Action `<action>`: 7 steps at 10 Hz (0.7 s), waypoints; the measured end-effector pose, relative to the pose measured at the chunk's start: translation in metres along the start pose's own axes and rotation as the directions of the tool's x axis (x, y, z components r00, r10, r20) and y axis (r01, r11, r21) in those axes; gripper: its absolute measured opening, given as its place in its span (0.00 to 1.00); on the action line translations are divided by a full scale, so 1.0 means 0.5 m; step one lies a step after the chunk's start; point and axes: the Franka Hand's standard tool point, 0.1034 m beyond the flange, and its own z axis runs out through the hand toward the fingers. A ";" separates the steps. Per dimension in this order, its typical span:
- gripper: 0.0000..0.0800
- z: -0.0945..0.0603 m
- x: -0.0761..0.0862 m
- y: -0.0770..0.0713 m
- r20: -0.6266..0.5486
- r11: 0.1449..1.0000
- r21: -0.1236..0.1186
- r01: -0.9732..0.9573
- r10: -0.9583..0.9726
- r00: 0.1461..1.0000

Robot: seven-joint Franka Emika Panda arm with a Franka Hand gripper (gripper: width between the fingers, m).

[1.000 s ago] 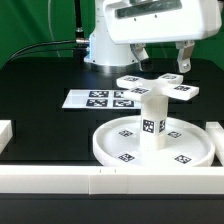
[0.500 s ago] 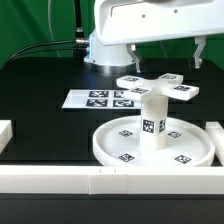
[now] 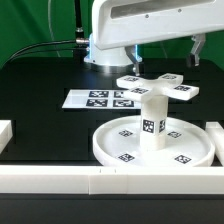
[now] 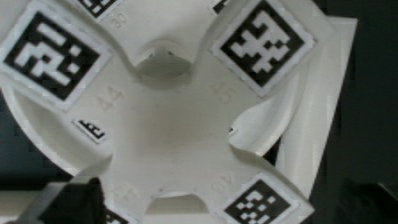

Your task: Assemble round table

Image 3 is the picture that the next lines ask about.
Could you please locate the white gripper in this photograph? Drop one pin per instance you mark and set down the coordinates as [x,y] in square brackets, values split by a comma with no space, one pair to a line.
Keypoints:
[120,23]

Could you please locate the white cross-shaped table base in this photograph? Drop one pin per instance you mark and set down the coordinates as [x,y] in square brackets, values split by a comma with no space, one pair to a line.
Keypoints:
[142,90]

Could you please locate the white round table top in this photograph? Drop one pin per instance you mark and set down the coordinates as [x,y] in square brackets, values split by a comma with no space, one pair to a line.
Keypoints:
[129,142]

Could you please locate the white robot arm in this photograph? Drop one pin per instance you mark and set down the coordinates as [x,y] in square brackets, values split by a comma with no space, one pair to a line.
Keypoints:
[112,60]

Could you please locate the black vertical pole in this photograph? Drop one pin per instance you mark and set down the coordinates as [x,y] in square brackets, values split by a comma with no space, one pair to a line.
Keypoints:
[78,18]

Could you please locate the white right fence block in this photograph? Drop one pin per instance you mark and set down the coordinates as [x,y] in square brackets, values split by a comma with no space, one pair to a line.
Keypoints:
[216,133]

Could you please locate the white fence block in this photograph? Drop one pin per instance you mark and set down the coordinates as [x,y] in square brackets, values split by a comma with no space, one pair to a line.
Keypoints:
[216,133]
[5,133]

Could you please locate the white marker sheet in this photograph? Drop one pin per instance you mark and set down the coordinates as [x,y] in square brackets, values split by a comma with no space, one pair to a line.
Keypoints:
[98,99]

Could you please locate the white front fence bar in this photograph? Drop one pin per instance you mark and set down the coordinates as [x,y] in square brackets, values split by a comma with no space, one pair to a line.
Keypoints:
[92,180]

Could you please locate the white left fence block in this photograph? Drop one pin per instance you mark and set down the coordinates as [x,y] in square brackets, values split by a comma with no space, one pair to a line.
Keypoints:
[5,133]

